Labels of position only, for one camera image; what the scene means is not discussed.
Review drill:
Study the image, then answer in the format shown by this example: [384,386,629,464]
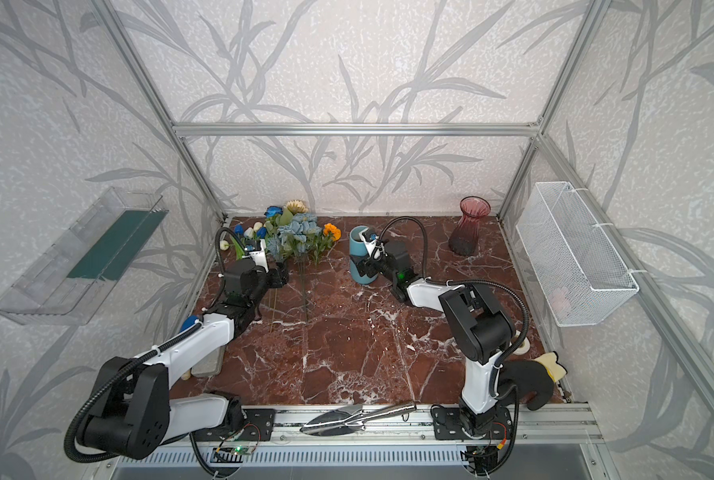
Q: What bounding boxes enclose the light blue rose bouquet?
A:
[265,209,321,322]

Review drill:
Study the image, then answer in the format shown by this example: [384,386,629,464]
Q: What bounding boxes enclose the white wire mesh basket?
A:
[516,181,639,327]

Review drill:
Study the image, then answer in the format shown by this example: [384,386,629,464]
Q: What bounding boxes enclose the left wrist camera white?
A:
[248,239,269,272]

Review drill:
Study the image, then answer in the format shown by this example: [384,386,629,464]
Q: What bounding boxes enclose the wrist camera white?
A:
[359,228,380,257]
[248,239,269,272]

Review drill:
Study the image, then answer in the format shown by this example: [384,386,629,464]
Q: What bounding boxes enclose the beige sunflower stem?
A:
[284,199,309,215]

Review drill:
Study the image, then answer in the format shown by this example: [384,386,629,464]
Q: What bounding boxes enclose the white tape roll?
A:
[513,338,531,356]

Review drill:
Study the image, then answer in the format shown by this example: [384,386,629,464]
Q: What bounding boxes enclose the dark blue rose stem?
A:
[265,206,284,219]

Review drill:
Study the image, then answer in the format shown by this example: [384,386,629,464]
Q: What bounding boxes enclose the orange marigold flower stem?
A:
[310,223,342,264]

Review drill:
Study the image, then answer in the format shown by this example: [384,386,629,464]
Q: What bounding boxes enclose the silver metal trowel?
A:
[300,401,417,436]

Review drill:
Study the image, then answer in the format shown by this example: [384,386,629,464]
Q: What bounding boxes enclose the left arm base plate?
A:
[194,408,276,443]

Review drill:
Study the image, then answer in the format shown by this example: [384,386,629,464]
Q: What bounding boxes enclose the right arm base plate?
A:
[430,405,514,443]

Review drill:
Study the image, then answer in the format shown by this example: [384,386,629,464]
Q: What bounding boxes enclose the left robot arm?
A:
[63,236,289,464]

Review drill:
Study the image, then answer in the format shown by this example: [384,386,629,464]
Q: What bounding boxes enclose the black garden glove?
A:
[498,351,568,411]

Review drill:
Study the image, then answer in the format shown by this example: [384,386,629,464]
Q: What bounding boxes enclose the blue hand shovel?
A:
[180,315,200,332]

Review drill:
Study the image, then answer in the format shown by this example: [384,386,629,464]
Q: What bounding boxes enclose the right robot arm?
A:
[349,216,530,438]

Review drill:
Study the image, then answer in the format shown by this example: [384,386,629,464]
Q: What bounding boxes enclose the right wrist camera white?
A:
[359,228,380,257]

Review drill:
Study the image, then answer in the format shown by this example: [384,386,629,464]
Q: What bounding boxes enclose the teal cylindrical vase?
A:
[349,225,377,285]

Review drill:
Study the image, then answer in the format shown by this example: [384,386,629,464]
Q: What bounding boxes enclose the tulip bunch multicoloured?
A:
[215,224,266,259]

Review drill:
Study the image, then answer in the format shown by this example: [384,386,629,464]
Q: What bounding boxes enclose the clear plastic wall shelf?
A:
[0,187,169,326]

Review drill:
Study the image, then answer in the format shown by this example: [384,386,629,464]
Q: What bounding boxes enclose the red glass vase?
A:
[448,196,491,257]

